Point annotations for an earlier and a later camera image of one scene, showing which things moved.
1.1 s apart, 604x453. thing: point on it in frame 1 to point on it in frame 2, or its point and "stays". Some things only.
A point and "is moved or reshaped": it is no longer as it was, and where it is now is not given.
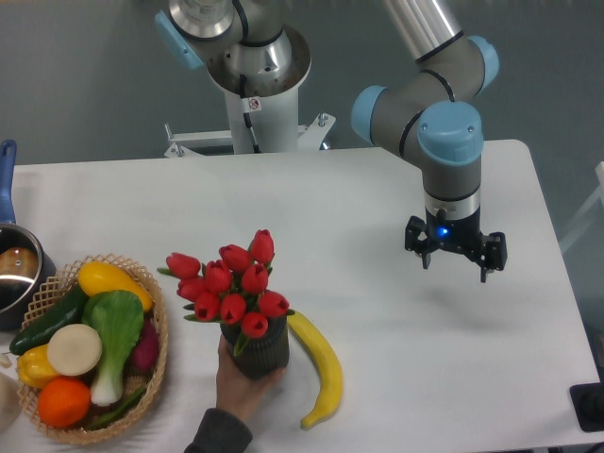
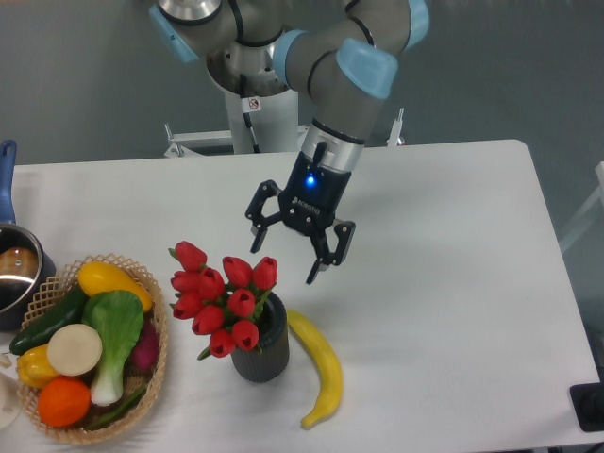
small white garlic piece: [5, 360] stays
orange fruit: [63, 401] stays
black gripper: [421, 236] to [310, 203]
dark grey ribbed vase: [260, 358] is moved or reshaped
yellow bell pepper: [33, 367] stays
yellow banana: [330, 366] stays
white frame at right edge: [599, 170] stays
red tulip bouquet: [232, 288] is moved or reshaped
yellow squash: [98, 276] stays
